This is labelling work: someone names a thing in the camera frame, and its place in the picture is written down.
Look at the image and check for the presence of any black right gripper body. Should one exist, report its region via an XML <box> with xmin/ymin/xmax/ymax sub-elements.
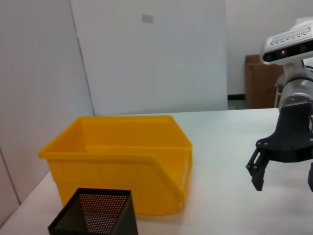
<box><xmin>255</xmin><ymin>101</ymin><xmax>313</xmax><ymax>164</ymax></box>

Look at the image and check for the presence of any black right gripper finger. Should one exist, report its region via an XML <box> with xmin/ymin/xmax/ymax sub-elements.
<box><xmin>246</xmin><ymin>146</ymin><xmax>270</xmax><ymax>191</ymax></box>
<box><xmin>307</xmin><ymin>161</ymin><xmax>313</xmax><ymax>191</ymax></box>

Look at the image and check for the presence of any black mesh pen holder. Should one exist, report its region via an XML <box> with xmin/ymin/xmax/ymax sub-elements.
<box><xmin>47</xmin><ymin>188</ymin><xmax>139</xmax><ymax>235</ymax></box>

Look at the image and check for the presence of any brown cardboard box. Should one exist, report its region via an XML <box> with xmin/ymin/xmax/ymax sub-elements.
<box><xmin>245</xmin><ymin>54</ymin><xmax>286</xmax><ymax>109</ymax></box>

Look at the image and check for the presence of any yellow plastic storage bin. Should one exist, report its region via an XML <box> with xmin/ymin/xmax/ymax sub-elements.
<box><xmin>37</xmin><ymin>115</ymin><xmax>193</xmax><ymax>216</ymax></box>

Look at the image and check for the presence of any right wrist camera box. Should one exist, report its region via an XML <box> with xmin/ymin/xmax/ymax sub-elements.
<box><xmin>259</xmin><ymin>23</ymin><xmax>313</xmax><ymax>66</ymax></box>

